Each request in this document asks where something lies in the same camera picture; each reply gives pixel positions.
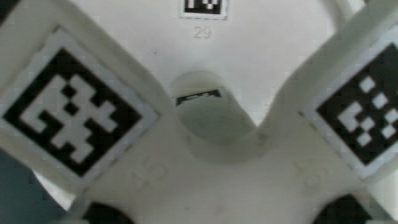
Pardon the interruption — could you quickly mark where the white cross-shaped table base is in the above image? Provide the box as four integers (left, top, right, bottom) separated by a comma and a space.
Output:
0, 0, 398, 224

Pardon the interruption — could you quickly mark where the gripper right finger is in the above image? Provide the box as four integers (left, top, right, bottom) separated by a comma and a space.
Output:
309, 193, 398, 224

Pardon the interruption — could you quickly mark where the white cylindrical table leg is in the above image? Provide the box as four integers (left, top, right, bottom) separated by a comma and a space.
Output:
170, 71, 255, 143

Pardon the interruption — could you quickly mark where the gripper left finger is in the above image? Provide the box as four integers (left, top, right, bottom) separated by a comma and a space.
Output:
60, 196, 138, 224

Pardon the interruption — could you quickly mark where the white round table top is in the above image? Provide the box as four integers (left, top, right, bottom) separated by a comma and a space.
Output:
28, 0, 369, 208

